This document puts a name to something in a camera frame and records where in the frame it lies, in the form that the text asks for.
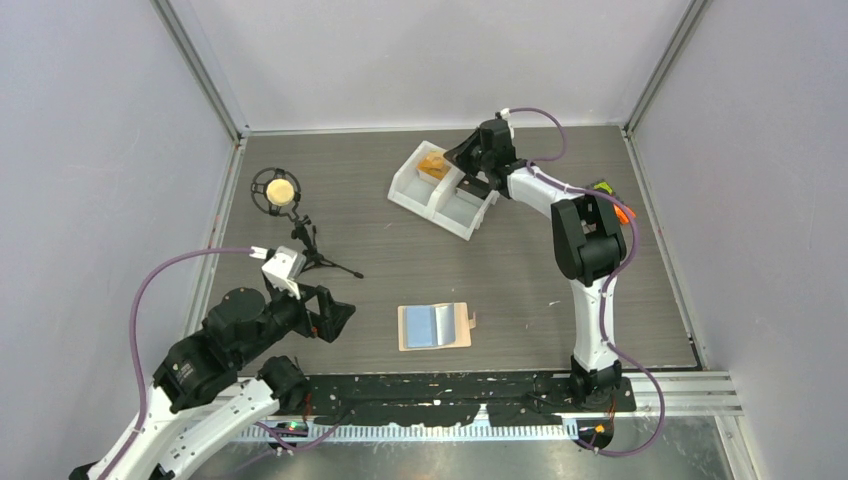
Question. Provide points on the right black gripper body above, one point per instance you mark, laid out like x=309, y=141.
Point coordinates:
x=483, y=162

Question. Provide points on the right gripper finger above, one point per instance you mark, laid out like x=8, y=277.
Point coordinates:
x=466, y=155
x=473, y=185

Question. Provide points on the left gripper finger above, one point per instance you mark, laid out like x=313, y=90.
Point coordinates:
x=333, y=316
x=317, y=295

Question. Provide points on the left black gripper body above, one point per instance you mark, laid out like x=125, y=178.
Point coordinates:
x=297, y=315

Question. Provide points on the beige card holder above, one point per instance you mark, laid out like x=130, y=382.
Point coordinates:
x=435, y=327

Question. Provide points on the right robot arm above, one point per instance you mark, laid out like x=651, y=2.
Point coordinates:
x=589, y=248

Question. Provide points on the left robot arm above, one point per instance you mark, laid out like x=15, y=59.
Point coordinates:
x=175, y=433

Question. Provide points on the black card stack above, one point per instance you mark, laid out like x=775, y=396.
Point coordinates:
x=475, y=199

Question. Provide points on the orange card stack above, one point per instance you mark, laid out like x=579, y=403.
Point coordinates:
x=427, y=177

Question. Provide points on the white two-compartment bin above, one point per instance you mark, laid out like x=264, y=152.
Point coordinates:
x=436, y=203

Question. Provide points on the orange toy with blocks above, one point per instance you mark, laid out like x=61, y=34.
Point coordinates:
x=624, y=213

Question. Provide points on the microphone on black tripod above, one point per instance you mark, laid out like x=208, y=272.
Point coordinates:
x=276, y=192

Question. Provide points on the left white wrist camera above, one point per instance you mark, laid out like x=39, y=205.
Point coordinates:
x=281, y=268

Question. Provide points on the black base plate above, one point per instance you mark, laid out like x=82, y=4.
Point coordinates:
x=510, y=398

